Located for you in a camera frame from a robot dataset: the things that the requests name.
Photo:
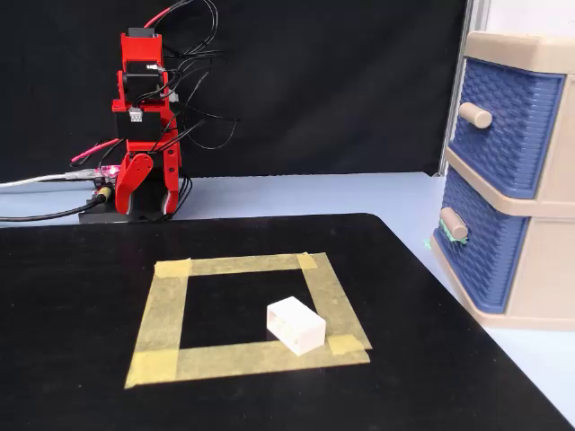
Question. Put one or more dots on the black backdrop cloth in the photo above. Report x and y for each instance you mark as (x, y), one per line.
(314, 90)

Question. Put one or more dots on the beige plastic drawer cabinet frame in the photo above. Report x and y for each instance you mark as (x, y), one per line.
(548, 251)

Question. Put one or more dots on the yellow masking tape strip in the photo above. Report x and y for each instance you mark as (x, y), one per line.
(332, 305)
(251, 363)
(161, 314)
(242, 265)

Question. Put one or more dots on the aluminium profile post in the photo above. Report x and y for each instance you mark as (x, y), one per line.
(456, 90)

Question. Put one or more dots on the controller board with red LED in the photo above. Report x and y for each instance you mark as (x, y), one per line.
(105, 171)

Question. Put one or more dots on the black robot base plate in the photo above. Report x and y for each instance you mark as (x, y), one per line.
(99, 216)

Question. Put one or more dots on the black table mat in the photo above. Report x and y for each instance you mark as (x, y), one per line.
(404, 359)

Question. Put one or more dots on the white rectangular cube block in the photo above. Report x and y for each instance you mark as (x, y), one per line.
(298, 325)

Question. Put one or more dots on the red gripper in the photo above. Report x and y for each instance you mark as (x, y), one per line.
(139, 144)

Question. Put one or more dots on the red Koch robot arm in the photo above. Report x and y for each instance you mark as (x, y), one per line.
(139, 54)

